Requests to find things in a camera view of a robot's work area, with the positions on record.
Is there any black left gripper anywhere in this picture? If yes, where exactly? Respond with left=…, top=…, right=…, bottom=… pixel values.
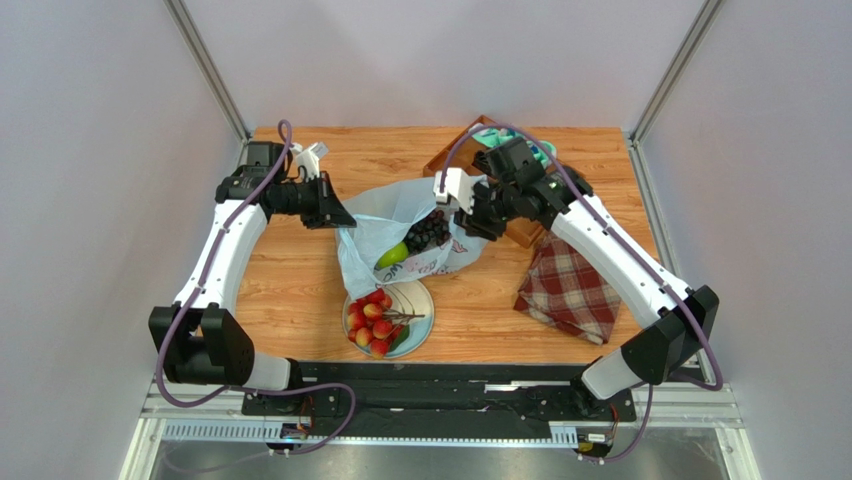
left=273, top=171, right=356, bottom=231

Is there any dark fake grape bunch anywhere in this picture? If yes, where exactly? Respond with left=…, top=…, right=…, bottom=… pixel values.
left=403, top=209, right=451, bottom=255

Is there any light blue plastic bag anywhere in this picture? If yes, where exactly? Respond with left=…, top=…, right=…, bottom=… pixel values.
left=335, top=177, right=487, bottom=298

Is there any green fake apple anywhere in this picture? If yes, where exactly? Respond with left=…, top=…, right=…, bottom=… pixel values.
left=375, top=242, right=409, bottom=270

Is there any cream blue ceramic plate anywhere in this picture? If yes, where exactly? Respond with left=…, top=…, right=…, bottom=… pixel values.
left=342, top=279, right=436, bottom=360

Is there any red fake cherry bunch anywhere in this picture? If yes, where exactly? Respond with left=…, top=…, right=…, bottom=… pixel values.
left=346, top=288, right=427, bottom=361

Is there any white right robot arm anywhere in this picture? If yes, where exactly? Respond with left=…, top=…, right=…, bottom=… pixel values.
left=433, top=138, right=719, bottom=405

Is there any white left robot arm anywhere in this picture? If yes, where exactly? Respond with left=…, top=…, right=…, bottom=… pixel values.
left=148, top=142, right=356, bottom=391

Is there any teal white sock pair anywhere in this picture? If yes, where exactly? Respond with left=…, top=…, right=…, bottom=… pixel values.
left=472, top=127, right=526, bottom=149

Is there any red plaid folded cloth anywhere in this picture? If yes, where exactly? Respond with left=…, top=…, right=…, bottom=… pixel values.
left=514, top=233, right=621, bottom=345

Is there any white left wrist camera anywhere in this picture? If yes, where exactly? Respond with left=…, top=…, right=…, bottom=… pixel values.
left=290, top=142, right=329, bottom=182

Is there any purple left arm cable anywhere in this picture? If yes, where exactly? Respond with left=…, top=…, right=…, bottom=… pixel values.
left=154, top=119, right=358, bottom=475

